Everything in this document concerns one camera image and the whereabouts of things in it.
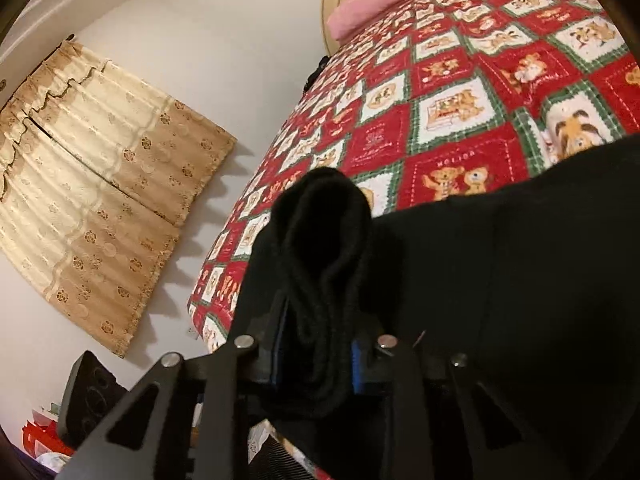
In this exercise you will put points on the red checkered printed bedspread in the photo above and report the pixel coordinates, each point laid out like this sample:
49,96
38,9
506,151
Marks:
450,110

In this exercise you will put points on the golden floral long curtain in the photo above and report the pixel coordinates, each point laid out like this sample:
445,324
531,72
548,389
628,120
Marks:
100,185

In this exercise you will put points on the red bag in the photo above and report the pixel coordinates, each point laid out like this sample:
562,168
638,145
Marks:
42,437

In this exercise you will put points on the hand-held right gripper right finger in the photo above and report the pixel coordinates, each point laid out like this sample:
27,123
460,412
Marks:
425,410

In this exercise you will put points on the dark bedside object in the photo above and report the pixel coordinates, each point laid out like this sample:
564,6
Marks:
313,74

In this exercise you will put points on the pink folded blanket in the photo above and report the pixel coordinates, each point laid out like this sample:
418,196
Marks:
367,5

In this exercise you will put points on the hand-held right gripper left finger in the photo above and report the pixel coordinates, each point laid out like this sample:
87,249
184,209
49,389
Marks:
220,390

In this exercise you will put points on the black pants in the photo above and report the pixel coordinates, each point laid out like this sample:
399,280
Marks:
500,285

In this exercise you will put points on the black speaker box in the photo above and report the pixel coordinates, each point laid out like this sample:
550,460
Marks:
90,400

